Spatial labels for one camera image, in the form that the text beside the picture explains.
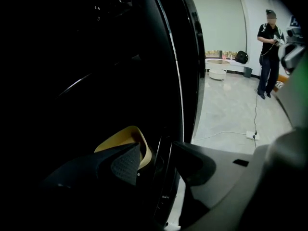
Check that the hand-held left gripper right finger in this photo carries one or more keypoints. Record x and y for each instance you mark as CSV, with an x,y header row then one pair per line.
x,y
216,177

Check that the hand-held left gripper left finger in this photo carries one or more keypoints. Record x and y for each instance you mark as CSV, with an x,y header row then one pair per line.
x,y
125,163

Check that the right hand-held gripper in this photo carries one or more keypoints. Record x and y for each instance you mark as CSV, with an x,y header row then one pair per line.
x,y
292,54

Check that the yellow curved plastic piece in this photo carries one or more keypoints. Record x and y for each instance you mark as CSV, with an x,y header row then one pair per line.
x,y
131,133

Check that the orange wooden stool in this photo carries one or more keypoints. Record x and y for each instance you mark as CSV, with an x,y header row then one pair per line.
x,y
280,83

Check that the grey waste bin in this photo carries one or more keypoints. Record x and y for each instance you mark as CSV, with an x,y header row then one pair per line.
x,y
247,72

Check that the black backpack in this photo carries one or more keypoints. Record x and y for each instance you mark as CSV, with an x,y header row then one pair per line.
x,y
241,57

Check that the white power strip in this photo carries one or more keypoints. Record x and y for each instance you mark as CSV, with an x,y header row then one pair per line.
x,y
252,135

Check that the small pink bottle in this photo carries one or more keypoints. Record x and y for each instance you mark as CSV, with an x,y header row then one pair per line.
x,y
224,56

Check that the round white coffee table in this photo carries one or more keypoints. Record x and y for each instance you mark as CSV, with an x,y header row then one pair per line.
x,y
217,65

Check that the white roller blind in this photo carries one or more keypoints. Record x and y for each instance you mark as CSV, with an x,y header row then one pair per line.
x,y
219,23

